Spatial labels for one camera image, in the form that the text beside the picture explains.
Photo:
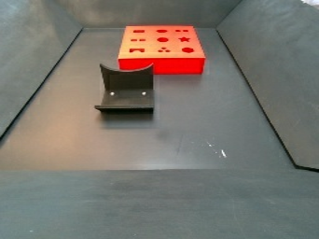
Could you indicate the black curved holder stand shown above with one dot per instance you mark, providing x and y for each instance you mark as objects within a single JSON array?
[{"x": 128, "y": 89}]

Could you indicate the red shape sorter block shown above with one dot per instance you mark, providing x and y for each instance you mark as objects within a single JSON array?
[{"x": 168, "y": 46}]

